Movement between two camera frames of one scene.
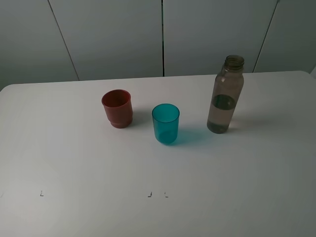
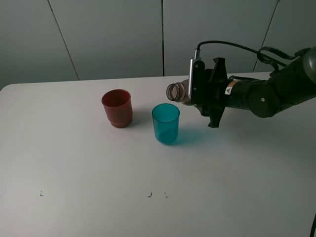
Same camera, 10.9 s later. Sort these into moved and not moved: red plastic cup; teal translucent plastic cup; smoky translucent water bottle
Moved: smoky translucent water bottle
Not moved: red plastic cup; teal translucent plastic cup
